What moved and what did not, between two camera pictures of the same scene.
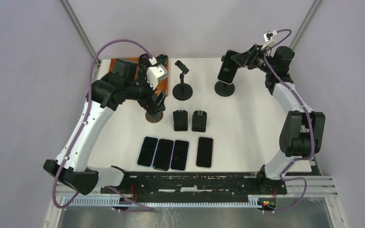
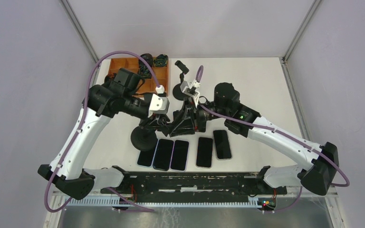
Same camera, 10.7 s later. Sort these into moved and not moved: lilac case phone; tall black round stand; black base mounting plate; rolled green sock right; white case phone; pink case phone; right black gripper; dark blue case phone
Moved: white case phone; tall black round stand; right black gripper
Not moved: black base mounting plate; dark blue case phone; lilac case phone; pink case phone; rolled green sock right
